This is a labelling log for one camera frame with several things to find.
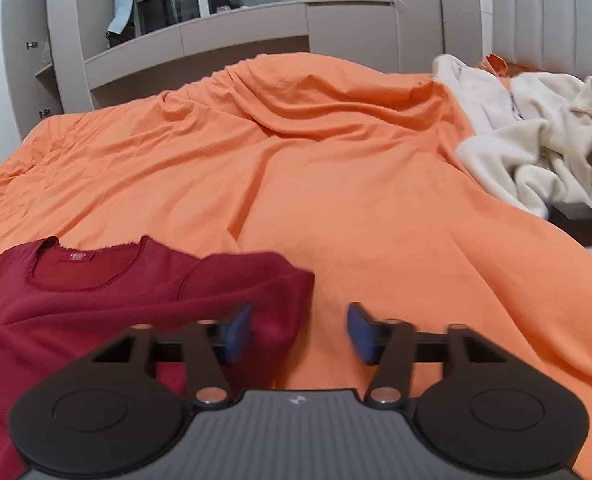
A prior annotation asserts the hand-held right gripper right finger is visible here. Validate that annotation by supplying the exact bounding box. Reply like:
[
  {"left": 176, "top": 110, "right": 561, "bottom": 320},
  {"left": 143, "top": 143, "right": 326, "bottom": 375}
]
[{"left": 346, "top": 302, "right": 510, "bottom": 409}]

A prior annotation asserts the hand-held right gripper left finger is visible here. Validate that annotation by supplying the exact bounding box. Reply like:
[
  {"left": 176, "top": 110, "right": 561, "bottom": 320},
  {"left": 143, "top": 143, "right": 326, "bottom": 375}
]
[{"left": 79, "top": 303, "right": 254, "bottom": 409}]

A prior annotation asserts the dark red long-sleeved shirt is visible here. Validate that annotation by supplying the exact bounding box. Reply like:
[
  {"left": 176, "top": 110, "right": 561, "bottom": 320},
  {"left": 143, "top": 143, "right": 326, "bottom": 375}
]
[{"left": 0, "top": 235, "right": 317, "bottom": 480}]

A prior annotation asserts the orange bed sheet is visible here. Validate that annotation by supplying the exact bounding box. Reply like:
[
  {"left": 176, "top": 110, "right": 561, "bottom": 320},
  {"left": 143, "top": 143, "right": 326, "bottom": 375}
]
[{"left": 0, "top": 51, "right": 592, "bottom": 480}]

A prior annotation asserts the small black box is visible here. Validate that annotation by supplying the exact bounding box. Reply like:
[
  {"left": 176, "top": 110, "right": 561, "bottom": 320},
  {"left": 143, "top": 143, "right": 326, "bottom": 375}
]
[{"left": 547, "top": 202, "right": 592, "bottom": 249}]

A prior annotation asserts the cream crumpled blanket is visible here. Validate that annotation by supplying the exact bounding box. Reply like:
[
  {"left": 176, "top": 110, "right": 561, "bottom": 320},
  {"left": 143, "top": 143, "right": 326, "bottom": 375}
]
[{"left": 432, "top": 54, "right": 592, "bottom": 247}]

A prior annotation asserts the grey wardrobe cabinet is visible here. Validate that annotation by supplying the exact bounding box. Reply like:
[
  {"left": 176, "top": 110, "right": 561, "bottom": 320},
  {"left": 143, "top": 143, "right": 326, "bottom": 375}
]
[{"left": 0, "top": 0, "right": 495, "bottom": 142}]

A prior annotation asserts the grey padded headboard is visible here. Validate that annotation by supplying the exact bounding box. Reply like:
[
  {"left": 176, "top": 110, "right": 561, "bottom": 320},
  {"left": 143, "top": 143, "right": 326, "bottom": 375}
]
[{"left": 491, "top": 0, "right": 592, "bottom": 93}]

